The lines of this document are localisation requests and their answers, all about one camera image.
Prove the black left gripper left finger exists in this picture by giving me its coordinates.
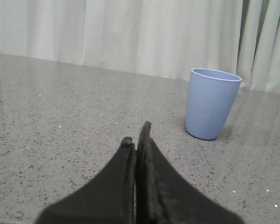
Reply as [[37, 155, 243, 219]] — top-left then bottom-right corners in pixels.
[[36, 137, 136, 224]]

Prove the white curtain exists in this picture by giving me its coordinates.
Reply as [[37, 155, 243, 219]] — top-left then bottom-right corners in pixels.
[[0, 0, 280, 94]]

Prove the blue plastic cup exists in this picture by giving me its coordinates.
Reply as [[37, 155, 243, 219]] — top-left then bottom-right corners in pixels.
[[185, 68, 242, 140]]

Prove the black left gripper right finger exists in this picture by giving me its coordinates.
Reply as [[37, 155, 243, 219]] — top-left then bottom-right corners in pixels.
[[136, 121, 244, 224]]

